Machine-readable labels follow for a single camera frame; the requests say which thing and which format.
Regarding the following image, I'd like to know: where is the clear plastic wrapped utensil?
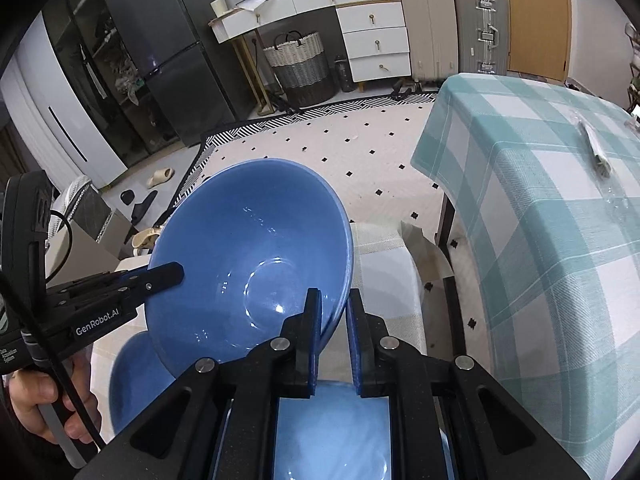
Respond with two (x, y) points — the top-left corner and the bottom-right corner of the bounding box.
(577, 118), (612, 179)

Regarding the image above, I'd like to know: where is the printed canvas tote bag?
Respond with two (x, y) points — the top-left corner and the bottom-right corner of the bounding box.
(131, 226), (163, 256)

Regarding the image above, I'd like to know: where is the grey cabinet panel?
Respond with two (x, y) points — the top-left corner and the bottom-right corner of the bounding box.
(44, 216), (131, 287)

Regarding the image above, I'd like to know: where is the white drawer cabinet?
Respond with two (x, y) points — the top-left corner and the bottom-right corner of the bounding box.
(336, 0), (411, 87)

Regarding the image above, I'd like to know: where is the beige slipper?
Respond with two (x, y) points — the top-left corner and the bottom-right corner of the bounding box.
(146, 167), (175, 188)

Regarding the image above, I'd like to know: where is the black refrigerator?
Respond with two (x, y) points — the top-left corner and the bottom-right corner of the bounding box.
(106, 0), (254, 145)

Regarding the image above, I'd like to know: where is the black water bottle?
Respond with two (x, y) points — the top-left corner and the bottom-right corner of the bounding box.
(334, 56), (356, 93)

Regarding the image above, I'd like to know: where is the wooden door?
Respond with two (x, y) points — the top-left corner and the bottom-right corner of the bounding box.
(508, 0), (572, 81)

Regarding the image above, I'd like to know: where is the woven laundry basket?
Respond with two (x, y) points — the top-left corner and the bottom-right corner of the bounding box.
(264, 30), (336, 108)

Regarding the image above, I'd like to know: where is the silver grey suitcase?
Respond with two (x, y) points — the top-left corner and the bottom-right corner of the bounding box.
(454, 0), (509, 76)

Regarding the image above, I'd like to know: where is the black slipper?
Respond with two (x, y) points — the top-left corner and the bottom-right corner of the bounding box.
(120, 190), (157, 226)

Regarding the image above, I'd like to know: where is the light blue bowl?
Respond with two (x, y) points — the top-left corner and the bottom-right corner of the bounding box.
(209, 378), (457, 480)

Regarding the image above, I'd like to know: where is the white desk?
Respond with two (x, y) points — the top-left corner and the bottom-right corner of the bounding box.
(208, 0), (373, 44)

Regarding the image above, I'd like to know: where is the teal plaid tablecloth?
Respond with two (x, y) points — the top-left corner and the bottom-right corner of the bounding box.
(411, 74), (639, 479)

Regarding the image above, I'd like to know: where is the medium blue bowl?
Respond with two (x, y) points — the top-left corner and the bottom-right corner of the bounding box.
(108, 330), (174, 434)

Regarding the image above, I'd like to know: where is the beige suitcase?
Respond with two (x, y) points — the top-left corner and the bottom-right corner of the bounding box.
(401, 0), (459, 82)

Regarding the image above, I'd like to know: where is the large blue bowl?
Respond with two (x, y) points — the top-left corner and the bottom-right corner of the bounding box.
(144, 158), (354, 376)

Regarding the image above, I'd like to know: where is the white black-diamond rug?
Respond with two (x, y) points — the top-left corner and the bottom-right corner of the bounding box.
(152, 91), (492, 376)

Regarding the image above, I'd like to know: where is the left hand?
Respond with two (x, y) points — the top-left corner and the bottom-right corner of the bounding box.
(8, 348), (102, 444)

